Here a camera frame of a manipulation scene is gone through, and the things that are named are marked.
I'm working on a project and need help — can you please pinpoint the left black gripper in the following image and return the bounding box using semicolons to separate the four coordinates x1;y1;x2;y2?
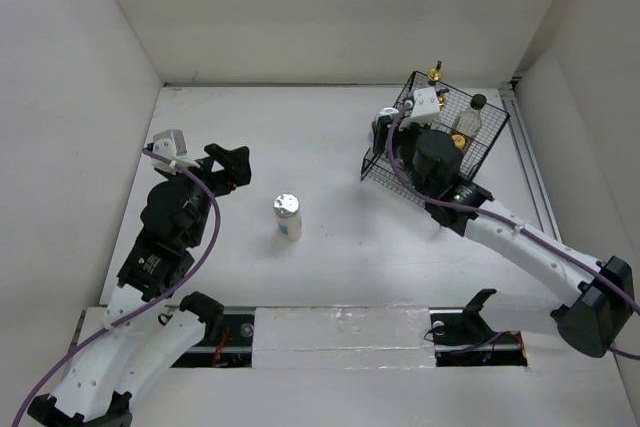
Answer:
166;143;250;245

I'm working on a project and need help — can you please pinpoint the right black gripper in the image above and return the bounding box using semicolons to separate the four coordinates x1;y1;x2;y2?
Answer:
372;114;431;197

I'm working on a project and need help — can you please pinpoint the green-label brown sauce bottle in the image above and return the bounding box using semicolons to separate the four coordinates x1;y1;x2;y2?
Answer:
451;134;468;151

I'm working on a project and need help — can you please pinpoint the black-capped dark sauce bottle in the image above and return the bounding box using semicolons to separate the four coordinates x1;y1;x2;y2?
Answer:
453;94;487;139

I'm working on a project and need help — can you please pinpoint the clear square glass bottle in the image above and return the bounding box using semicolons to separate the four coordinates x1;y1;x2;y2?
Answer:
426;60;442;88

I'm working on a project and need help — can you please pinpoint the silver-lid salt shaker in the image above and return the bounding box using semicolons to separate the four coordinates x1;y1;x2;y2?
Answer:
370;107;399;140
273;193;302;241

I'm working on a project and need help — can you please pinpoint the gold-capped oil dispenser bottle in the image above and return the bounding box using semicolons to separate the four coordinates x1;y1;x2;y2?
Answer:
436;88;449;110

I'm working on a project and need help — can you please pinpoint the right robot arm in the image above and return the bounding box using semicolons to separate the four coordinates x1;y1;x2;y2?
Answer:
372;109;639;358

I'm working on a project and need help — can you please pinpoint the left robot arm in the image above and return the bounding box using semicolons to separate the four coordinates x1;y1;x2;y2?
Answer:
21;131;252;426

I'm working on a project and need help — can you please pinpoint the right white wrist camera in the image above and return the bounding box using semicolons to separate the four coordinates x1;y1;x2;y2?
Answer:
400;86;441;129

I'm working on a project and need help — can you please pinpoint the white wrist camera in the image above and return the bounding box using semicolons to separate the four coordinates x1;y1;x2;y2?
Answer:
145;129;199;175
400;86;441;129

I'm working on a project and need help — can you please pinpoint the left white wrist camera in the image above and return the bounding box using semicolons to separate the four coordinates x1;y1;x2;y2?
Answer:
145;129;199;175

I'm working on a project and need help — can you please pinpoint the black wire rack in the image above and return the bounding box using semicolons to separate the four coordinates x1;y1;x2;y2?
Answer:
360;71;509;199

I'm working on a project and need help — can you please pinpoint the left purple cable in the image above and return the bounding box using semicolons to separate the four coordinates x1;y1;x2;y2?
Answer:
10;146;222;426

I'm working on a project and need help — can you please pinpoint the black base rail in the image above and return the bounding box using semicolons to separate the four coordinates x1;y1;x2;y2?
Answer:
173;307;528;370

